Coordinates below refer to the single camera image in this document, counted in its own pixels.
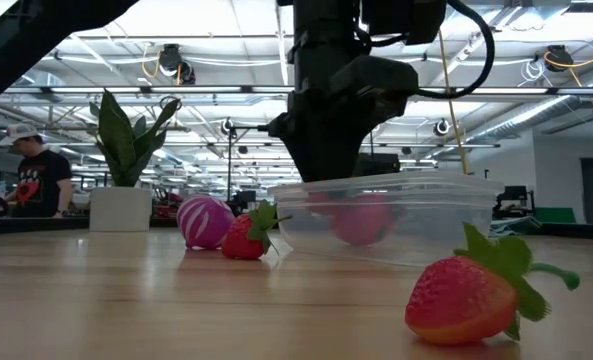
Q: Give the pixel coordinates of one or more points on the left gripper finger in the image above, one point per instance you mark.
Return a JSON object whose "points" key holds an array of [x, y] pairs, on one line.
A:
{"points": [[316, 160], [361, 135]]}

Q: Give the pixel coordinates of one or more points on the large red round fruit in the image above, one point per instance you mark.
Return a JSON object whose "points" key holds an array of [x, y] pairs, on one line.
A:
{"points": [[361, 222]]}

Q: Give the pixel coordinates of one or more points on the red strawberry with leaves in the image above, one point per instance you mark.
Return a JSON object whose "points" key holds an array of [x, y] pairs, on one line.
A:
{"points": [[241, 242]]}

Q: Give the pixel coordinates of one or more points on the magenta white striped ball fruit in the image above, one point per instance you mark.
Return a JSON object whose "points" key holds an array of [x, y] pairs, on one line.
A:
{"points": [[201, 222]]}

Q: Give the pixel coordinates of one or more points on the long-stemmed red strawberry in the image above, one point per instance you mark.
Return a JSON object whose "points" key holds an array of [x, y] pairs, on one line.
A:
{"points": [[456, 300]]}

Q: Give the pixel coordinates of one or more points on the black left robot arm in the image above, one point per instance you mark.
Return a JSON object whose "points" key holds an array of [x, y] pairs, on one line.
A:
{"points": [[51, 25]]}

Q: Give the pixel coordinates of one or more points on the clear plastic tupperware container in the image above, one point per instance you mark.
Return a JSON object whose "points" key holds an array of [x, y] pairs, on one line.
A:
{"points": [[441, 225]]}

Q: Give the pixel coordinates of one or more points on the black screen panel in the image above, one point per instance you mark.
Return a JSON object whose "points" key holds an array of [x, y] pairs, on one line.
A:
{"points": [[386, 166]]}

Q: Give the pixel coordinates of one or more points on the black stand equipment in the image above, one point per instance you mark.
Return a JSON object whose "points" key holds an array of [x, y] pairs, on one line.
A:
{"points": [[515, 200]]}

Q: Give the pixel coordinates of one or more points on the light blue cloth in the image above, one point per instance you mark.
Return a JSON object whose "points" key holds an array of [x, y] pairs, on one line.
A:
{"points": [[513, 227]]}

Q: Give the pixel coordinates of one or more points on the green plant in white pot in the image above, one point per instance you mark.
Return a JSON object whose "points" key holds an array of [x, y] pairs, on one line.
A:
{"points": [[120, 210]]}

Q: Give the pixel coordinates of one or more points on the green board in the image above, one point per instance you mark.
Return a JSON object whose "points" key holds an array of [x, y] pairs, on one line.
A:
{"points": [[556, 215]]}

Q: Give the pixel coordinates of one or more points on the person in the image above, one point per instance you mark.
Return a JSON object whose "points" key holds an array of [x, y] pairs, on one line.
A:
{"points": [[41, 180]]}

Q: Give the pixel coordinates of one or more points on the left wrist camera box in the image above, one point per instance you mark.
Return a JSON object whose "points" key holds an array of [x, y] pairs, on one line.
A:
{"points": [[401, 20]]}

